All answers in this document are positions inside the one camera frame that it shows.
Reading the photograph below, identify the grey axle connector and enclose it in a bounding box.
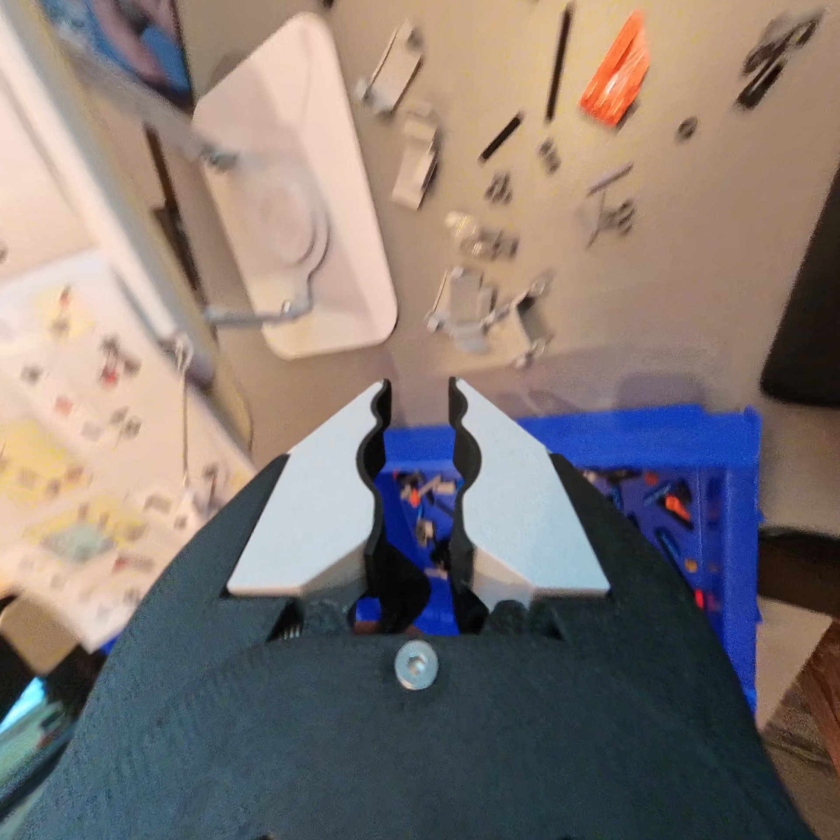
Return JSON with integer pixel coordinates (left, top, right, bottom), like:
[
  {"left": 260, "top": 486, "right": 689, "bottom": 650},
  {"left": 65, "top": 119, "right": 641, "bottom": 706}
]
[{"left": 470, "top": 226, "right": 519, "bottom": 263}]

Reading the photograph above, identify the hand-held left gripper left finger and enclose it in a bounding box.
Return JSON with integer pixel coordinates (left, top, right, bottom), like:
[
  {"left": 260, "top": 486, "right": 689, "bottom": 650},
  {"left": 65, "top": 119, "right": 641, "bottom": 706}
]
[{"left": 227, "top": 381, "right": 395, "bottom": 614}]

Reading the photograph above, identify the grey pin connector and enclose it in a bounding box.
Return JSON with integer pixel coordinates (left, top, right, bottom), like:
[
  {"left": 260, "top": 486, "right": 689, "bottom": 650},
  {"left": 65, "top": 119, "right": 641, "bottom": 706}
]
[{"left": 598, "top": 197, "right": 640, "bottom": 248}]

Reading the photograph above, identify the blue plastic bin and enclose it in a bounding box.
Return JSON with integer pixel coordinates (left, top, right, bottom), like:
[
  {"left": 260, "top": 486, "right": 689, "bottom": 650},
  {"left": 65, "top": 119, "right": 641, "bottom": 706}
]
[{"left": 378, "top": 407, "right": 765, "bottom": 716}]

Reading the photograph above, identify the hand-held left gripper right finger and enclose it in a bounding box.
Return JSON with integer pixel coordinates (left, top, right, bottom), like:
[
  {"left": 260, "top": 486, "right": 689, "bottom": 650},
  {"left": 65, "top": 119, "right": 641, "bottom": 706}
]
[{"left": 448, "top": 378, "right": 613, "bottom": 620}]

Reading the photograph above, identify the orange triangular panel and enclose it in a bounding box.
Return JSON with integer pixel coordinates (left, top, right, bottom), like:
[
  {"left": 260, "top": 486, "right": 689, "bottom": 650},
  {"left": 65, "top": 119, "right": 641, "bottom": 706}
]
[{"left": 581, "top": 14, "right": 651, "bottom": 126}]

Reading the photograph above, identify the robot kit box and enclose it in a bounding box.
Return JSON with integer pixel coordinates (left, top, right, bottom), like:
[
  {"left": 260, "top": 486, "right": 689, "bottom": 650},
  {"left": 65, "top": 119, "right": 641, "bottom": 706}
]
[{"left": 40, "top": 0, "right": 198, "bottom": 112}]

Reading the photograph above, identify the grey cross connector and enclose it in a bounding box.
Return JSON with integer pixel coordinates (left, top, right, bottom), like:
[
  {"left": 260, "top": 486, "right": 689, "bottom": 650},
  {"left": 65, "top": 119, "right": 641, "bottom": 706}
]
[{"left": 755, "top": 14, "right": 821, "bottom": 67}]

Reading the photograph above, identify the light grey bracket piece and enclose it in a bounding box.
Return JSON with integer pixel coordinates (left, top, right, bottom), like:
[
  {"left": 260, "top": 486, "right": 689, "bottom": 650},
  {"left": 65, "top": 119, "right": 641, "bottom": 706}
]
[
  {"left": 392, "top": 112, "right": 441, "bottom": 211},
  {"left": 355, "top": 24, "right": 424, "bottom": 112}
]

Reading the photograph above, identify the long black axle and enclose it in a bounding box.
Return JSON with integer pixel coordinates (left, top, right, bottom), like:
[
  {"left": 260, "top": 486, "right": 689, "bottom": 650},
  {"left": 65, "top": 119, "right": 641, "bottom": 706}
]
[{"left": 545, "top": 4, "right": 574, "bottom": 122}]

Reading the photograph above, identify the black clip connector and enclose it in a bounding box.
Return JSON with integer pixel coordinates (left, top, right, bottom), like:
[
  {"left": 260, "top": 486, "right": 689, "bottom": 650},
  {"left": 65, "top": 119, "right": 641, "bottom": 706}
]
[{"left": 735, "top": 59, "right": 788, "bottom": 109}]

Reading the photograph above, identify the pile of plastic building pieces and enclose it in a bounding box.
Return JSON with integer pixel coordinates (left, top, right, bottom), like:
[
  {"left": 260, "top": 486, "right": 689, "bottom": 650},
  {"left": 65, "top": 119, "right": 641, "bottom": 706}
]
[{"left": 381, "top": 447, "right": 703, "bottom": 618}]

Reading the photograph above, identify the light grey thin bar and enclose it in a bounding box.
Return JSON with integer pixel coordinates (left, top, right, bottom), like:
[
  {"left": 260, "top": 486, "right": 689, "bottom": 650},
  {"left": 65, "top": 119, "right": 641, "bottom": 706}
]
[{"left": 584, "top": 164, "right": 635, "bottom": 195}]

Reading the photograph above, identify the instruction booklet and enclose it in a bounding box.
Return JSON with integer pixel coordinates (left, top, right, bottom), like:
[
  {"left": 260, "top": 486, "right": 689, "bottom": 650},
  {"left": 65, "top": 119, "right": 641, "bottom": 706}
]
[{"left": 0, "top": 250, "right": 257, "bottom": 651}]

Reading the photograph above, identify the short black axle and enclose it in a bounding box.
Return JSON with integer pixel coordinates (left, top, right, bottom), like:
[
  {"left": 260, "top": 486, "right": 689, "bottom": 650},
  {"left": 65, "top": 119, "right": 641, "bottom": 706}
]
[{"left": 478, "top": 115, "right": 526, "bottom": 161}]

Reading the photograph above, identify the white book stand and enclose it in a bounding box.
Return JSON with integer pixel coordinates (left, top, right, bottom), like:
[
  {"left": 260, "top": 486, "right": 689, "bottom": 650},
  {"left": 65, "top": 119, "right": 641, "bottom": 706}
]
[{"left": 0, "top": 0, "right": 399, "bottom": 454}]

